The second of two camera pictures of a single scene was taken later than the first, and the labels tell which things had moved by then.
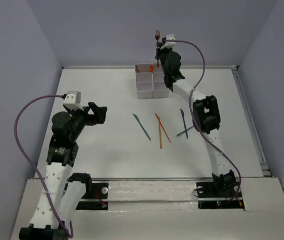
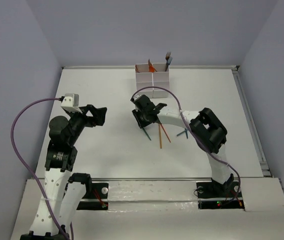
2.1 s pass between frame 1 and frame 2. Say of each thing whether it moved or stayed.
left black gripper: stayed
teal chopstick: stayed
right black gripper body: moved
